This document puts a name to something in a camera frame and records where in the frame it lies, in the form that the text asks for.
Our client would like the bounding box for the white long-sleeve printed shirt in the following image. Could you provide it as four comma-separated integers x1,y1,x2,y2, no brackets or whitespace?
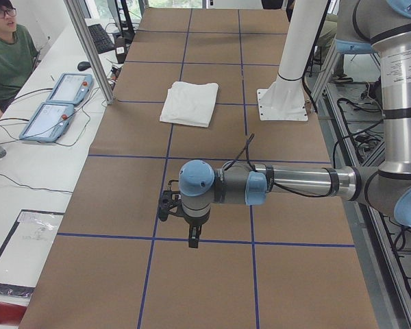
160,82,219,127

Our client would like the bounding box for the black keyboard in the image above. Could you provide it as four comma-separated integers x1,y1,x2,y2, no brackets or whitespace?
87,24,114,54

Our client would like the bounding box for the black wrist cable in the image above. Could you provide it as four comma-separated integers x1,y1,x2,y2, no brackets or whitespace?
167,134,333,198

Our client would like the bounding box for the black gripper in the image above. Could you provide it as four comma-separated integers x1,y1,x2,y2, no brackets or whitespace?
158,180,206,248

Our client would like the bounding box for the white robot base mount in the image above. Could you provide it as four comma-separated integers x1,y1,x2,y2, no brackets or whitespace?
257,0,329,121

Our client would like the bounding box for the teach pendant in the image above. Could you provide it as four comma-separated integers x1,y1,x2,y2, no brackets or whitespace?
47,73,94,106
19,102,75,143

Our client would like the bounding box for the aluminium frame post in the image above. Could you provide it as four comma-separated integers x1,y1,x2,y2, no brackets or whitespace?
64,0,114,105

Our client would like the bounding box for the lower teach pendant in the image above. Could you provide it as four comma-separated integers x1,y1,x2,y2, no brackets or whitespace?
19,102,75,143

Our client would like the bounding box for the black computer mouse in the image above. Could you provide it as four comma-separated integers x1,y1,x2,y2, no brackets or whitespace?
77,61,91,71

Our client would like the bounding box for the person in green shirt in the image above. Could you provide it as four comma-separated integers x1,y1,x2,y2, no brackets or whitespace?
0,1,38,118

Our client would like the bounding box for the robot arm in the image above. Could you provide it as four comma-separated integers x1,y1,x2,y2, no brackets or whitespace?
158,1,411,248

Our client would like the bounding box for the upper teach pendant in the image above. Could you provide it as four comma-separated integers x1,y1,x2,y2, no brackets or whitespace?
47,73,94,106

